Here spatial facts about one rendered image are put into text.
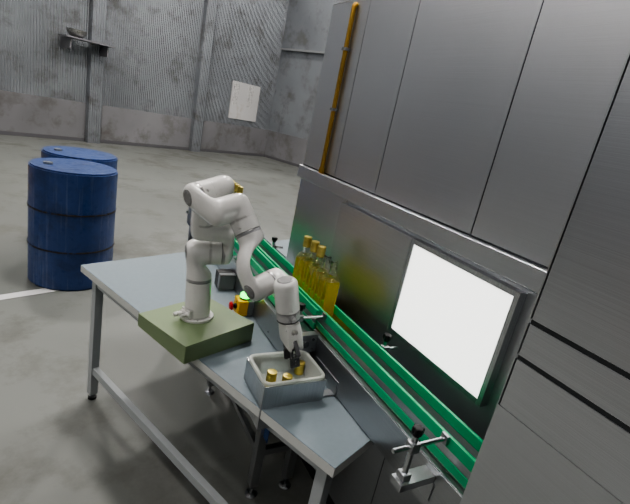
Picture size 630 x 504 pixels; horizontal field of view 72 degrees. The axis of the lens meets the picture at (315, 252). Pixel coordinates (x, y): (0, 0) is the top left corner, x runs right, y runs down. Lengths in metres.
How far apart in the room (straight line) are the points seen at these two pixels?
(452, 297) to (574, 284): 0.66
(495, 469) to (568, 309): 0.31
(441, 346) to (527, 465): 0.64
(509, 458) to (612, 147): 0.50
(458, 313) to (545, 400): 0.61
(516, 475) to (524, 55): 0.99
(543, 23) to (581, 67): 0.17
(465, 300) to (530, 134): 0.47
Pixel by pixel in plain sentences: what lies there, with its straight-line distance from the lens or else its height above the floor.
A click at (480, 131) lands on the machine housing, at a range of 1.38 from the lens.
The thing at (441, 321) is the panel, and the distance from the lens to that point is 1.39.
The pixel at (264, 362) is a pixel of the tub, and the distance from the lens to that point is 1.56.
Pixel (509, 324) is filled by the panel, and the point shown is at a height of 1.23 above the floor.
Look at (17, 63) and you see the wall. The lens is 11.63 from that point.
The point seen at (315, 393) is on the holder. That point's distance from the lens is 1.51.
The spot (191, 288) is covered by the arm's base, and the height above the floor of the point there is 0.95.
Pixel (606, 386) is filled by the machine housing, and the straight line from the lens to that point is 0.73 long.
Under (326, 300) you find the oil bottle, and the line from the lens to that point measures 1.65.
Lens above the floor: 1.64
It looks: 17 degrees down
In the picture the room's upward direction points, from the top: 12 degrees clockwise
